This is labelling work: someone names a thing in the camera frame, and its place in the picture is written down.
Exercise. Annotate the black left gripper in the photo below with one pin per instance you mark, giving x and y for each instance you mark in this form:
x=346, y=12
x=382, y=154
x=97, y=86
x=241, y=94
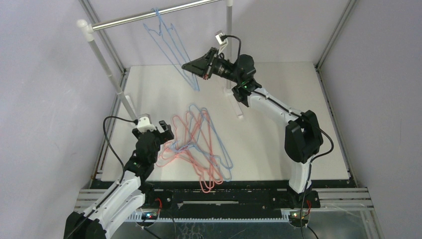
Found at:
x=165, y=136

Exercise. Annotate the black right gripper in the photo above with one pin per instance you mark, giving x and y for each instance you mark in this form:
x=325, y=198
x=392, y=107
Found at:
x=211, y=64

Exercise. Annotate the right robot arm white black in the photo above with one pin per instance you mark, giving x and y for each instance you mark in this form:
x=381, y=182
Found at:
x=303, y=136

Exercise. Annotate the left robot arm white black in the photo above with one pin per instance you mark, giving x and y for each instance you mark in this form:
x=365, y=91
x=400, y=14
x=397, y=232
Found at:
x=103, y=217

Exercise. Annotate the metal clothes rack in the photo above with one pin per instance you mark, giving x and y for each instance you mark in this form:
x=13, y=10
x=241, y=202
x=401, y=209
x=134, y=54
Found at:
x=151, y=39

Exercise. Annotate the pink wire hanger left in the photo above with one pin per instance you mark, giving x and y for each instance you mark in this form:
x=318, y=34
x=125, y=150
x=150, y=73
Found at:
x=171, y=155

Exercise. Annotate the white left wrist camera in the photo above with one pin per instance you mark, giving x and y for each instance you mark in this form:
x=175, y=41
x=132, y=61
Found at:
x=145, y=124

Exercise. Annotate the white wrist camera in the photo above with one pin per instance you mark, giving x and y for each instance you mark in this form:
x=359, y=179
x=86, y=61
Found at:
x=145, y=124
x=221, y=39

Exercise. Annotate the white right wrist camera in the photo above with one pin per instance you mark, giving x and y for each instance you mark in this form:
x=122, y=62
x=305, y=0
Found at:
x=221, y=39

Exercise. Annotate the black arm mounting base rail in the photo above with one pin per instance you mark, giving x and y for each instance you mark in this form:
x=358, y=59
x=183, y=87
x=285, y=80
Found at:
x=238, y=199

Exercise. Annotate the left circuit board with wires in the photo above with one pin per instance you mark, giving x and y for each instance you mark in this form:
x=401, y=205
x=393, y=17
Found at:
x=149, y=218

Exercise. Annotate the circuit board with wires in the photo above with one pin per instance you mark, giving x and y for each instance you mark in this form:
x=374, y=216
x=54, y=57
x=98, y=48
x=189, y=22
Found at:
x=297, y=220
x=149, y=218

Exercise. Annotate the right circuit board with wires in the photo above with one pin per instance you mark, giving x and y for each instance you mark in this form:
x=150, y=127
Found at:
x=297, y=220

